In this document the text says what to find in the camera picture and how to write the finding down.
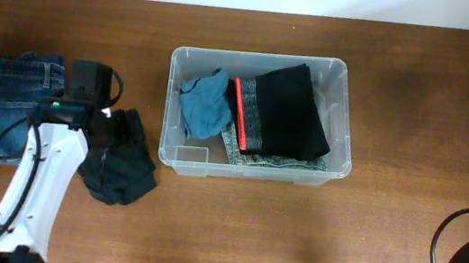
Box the black Nike garment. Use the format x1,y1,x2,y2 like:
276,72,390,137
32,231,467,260
77,109,157,205

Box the blue denim cloth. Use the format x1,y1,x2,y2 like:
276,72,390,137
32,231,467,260
180,68,233,140

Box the black shorts red waistband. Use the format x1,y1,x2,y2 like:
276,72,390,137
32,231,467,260
229,63,330,161

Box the light blue denim jeans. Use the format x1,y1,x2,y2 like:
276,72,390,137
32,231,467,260
221,122,329,172

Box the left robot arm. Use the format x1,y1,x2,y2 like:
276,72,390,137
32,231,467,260
0,61,122,263

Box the clear plastic storage bin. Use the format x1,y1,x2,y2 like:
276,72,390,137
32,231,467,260
158,46,352,186

